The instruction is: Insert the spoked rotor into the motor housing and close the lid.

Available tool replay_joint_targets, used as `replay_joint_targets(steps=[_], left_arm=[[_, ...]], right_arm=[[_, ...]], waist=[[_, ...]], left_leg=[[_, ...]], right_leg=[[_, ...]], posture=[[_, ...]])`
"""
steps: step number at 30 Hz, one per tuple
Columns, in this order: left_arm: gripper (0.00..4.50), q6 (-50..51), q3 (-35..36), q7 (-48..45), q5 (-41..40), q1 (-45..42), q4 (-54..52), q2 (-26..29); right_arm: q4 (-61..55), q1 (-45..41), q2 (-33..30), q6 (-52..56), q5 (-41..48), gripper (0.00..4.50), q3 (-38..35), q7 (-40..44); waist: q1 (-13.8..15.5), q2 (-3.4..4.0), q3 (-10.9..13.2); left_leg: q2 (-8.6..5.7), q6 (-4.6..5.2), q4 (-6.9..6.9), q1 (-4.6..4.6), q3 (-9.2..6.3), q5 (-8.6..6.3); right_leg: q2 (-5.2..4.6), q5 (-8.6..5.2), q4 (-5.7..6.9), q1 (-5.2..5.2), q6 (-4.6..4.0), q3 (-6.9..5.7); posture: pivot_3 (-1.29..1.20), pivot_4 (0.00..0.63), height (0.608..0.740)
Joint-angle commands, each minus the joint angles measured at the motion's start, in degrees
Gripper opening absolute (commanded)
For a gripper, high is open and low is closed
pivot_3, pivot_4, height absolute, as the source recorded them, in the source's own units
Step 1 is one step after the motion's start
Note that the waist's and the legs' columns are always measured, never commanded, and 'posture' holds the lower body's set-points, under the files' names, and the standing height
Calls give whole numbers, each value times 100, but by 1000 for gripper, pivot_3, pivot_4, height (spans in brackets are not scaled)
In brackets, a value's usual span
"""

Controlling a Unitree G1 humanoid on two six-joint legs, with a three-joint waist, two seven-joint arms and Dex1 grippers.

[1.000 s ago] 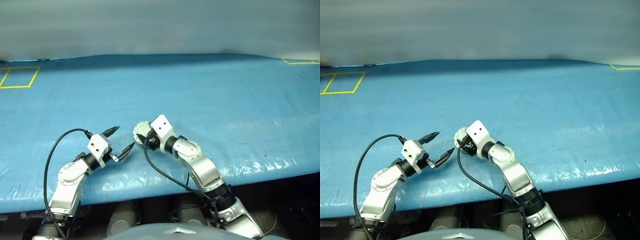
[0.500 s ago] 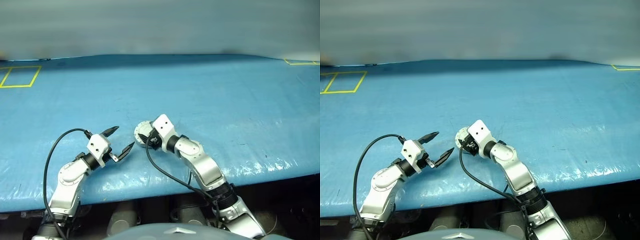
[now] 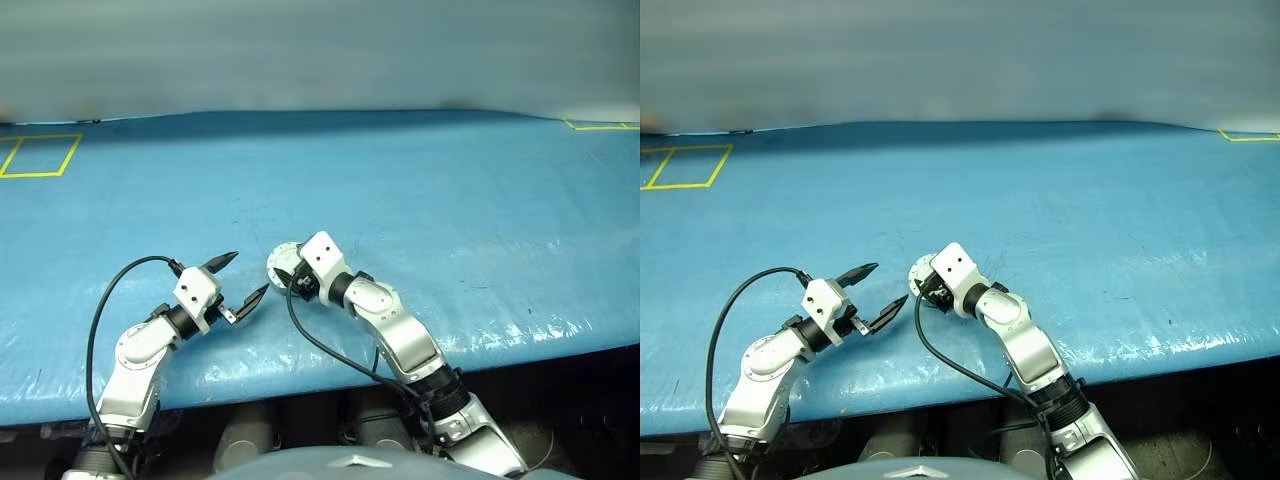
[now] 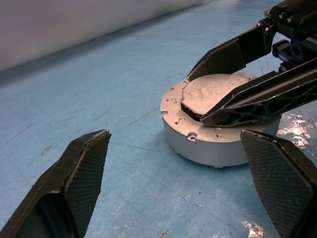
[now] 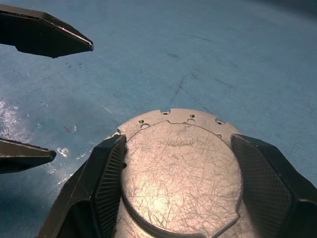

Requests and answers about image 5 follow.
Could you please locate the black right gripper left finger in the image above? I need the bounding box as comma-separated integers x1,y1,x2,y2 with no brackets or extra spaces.
37,134,127,238

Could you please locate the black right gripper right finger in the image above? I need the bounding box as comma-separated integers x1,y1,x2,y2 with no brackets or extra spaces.
229,133,317,238

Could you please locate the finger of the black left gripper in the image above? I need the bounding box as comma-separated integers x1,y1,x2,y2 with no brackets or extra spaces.
0,4,94,59
0,138,57,175

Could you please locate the round silver motor lid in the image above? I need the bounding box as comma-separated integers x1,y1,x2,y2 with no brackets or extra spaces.
113,108,251,238

